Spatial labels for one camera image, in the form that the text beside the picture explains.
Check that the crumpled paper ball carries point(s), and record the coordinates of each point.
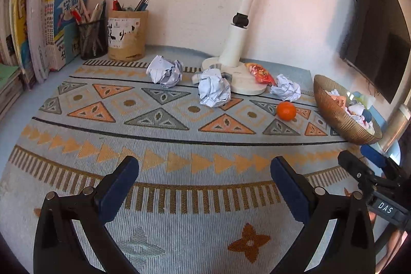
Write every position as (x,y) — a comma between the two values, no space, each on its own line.
(334,92)
(165,70)
(213,87)
(285,87)

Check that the stack of flat books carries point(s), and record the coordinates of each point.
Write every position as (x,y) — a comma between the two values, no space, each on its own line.
(8,81)

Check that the black mesh pen holder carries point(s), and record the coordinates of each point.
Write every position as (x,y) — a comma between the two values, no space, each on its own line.
(93,43)

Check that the red snack packet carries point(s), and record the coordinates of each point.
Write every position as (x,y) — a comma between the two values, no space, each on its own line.
(261,75)

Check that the patterned woven mat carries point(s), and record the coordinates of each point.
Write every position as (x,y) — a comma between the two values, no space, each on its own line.
(128,132)

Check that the ribbed golden bowl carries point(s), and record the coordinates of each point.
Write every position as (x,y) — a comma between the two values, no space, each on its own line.
(337,123)

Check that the orange tangerine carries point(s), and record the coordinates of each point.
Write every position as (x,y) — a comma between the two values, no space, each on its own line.
(286,110)

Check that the pale green tissue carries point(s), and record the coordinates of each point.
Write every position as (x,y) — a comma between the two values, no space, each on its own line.
(362,97)

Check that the black monitor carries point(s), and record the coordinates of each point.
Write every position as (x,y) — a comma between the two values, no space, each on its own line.
(379,46)

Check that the metal tumbler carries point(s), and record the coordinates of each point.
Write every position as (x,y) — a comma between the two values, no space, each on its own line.
(396,126)

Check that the brown cardboard pen holder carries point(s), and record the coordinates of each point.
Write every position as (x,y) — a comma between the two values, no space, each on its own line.
(128,43)

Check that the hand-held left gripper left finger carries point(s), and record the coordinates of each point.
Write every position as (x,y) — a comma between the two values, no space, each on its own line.
(118,190)

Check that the blue cover book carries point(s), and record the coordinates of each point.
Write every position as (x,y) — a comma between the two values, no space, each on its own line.
(67,4)

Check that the white desk lamp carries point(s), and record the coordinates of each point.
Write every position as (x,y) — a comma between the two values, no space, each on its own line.
(236,43)

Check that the bunch of light pens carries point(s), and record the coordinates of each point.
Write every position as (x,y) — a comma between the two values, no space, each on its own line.
(95,11)

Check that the bunch of dark pens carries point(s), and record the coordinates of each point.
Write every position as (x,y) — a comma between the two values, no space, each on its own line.
(141,2)

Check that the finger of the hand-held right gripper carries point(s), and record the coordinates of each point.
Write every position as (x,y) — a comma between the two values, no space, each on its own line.
(372,154)
(351,161)

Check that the yellow cover book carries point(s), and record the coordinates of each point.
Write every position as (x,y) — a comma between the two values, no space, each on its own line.
(21,20)

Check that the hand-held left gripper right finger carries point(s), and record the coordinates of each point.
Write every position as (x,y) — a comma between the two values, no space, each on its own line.
(289,190)

